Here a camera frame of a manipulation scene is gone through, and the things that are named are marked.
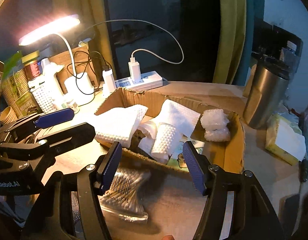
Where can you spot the brown cardboard box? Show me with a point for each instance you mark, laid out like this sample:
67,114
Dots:
228,155

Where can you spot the white desk lamp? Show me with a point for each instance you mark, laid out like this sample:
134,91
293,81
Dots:
58,27

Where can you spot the yellow-green curtain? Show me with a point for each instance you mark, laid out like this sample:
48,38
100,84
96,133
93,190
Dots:
212,32

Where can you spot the white power strip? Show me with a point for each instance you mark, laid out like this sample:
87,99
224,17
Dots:
149,80

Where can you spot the yellow tissue box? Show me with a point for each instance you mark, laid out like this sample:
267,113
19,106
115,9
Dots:
284,139

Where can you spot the black monitor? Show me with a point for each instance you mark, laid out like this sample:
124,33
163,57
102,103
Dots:
270,39

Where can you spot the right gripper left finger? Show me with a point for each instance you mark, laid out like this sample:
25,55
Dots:
51,216

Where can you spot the packaged paper cups bag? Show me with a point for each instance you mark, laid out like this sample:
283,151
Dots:
15,89

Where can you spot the steel travel mug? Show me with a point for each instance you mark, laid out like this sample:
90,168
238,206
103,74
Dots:
268,87

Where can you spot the bubble wrap roll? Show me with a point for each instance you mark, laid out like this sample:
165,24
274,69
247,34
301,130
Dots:
217,135
213,119

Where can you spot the small clear bottle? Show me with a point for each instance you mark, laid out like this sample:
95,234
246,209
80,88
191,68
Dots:
73,105

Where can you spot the bag of cotton swabs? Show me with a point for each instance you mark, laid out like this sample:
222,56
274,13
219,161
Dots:
122,199

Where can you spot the stack of paper cups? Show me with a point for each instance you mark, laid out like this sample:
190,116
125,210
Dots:
7,116

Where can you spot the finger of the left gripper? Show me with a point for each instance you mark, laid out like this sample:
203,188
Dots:
54,117
56,143

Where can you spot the brown furry plush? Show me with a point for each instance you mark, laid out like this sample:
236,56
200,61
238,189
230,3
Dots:
135,140

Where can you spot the red jar yellow lid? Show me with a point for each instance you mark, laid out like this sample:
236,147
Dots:
30,63

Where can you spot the white perforated basket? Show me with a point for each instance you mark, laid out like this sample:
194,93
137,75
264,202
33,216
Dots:
41,94

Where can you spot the plastic water bottle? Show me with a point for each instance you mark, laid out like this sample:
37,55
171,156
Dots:
289,57

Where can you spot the white charger with black cable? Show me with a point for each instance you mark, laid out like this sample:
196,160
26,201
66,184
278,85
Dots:
107,73

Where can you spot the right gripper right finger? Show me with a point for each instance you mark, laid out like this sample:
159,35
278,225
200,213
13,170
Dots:
253,215

